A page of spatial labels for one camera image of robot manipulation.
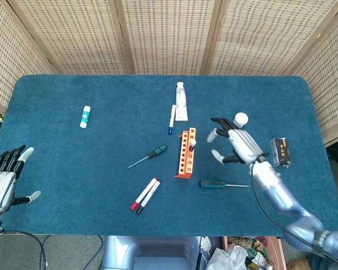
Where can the green white glue stick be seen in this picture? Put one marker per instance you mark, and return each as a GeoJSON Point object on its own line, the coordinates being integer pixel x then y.
{"type": "Point", "coordinates": [85, 116]}

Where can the black cap white marker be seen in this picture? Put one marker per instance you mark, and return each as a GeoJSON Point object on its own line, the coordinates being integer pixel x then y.
{"type": "Point", "coordinates": [149, 197]}

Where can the white printed tube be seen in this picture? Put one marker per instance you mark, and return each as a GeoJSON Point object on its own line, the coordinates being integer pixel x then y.
{"type": "Point", "coordinates": [181, 104]}

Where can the small white jar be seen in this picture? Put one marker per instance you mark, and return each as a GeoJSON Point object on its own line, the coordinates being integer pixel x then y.
{"type": "Point", "coordinates": [240, 118]}

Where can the woven wooden folding screen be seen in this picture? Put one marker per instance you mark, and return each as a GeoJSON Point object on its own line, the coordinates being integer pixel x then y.
{"type": "Point", "coordinates": [169, 33]}

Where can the white plastic bag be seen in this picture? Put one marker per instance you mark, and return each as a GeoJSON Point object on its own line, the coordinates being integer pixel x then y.
{"type": "Point", "coordinates": [225, 260]}

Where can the silver black precision screwdriver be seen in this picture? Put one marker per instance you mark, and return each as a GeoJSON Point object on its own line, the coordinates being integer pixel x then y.
{"type": "Point", "coordinates": [192, 144]}

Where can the teal black screwdriver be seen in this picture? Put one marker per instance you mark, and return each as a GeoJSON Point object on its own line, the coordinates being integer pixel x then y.
{"type": "Point", "coordinates": [212, 184]}

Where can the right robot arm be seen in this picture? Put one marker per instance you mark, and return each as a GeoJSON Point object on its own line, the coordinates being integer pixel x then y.
{"type": "Point", "coordinates": [284, 199]}

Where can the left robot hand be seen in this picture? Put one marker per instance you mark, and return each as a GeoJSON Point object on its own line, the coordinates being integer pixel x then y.
{"type": "Point", "coordinates": [0, 185]}

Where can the green black screwdriver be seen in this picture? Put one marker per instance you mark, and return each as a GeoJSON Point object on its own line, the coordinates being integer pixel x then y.
{"type": "Point", "coordinates": [159, 150]}

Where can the black printed box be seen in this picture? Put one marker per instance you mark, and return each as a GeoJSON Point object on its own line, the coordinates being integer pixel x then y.
{"type": "Point", "coordinates": [280, 153]}

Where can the blue table cloth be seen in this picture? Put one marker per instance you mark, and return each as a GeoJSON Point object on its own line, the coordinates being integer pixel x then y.
{"type": "Point", "coordinates": [73, 182]}

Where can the blue cap white marker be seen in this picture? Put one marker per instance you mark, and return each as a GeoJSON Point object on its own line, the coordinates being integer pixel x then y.
{"type": "Point", "coordinates": [172, 118]}

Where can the orange tool holder rack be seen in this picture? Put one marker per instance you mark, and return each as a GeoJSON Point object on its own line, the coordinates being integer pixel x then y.
{"type": "Point", "coordinates": [183, 157]}

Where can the red cap white marker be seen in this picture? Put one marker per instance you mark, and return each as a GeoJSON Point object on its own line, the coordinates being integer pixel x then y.
{"type": "Point", "coordinates": [143, 194]}

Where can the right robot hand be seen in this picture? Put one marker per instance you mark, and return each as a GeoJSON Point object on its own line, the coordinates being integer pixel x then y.
{"type": "Point", "coordinates": [243, 146]}

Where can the grey robot torso base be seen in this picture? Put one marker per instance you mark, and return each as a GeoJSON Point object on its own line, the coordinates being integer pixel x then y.
{"type": "Point", "coordinates": [152, 253]}

